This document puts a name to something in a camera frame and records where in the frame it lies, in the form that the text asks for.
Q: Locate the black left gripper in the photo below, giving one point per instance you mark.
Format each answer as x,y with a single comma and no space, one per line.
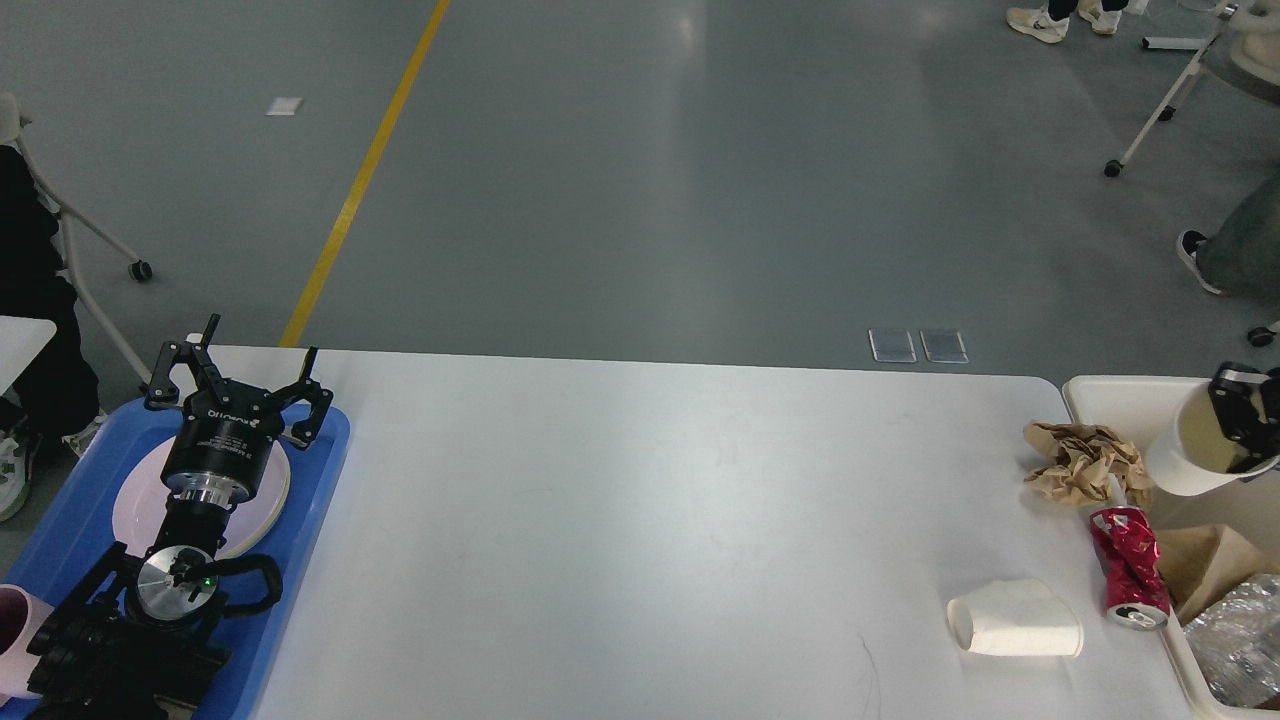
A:
222,450

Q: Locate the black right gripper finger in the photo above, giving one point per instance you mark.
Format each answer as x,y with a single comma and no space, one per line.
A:
1245,402

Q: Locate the white bowl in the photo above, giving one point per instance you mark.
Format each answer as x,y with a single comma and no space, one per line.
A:
1192,456

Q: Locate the pink plate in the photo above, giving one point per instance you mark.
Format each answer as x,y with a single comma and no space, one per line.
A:
139,508

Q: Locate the small brown paper bag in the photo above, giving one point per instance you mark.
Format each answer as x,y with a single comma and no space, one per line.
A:
1200,565

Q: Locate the brown paper ball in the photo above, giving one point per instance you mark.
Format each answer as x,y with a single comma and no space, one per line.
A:
1088,465

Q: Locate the aluminium foil tray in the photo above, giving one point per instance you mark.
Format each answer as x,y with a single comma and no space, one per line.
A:
1236,643

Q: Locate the pink ribbed mug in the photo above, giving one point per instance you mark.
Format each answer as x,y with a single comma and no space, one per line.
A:
22,614

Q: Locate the white paper cup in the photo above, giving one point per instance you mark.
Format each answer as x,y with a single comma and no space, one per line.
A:
1016,618

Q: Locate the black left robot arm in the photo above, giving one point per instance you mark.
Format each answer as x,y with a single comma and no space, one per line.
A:
133,639

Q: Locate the white plastic bin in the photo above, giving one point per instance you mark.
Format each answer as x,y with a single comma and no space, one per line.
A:
1141,408

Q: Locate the person in blue jeans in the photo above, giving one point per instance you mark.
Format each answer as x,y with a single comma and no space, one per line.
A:
1242,258

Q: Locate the person in black pants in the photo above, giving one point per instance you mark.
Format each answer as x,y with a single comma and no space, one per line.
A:
57,394

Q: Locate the blue plastic tray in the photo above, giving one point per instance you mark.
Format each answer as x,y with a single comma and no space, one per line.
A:
78,527

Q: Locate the white side table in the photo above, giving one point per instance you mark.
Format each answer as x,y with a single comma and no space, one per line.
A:
22,339

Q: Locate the red crumpled wrapper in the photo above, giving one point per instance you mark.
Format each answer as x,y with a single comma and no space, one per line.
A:
1135,596

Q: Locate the right clear floor plate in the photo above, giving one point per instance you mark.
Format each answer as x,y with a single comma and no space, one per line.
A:
944,347

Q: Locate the clear floor plate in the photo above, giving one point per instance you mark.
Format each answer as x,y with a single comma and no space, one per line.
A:
944,347
892,345

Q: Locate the white paper on floor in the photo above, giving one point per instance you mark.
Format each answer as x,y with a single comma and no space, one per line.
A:
283,106

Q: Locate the white wheeled chair right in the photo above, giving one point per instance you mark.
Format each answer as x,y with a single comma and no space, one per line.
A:
1242,42

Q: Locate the left clear floor plate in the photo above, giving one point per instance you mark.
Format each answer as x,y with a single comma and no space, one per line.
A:
892,345

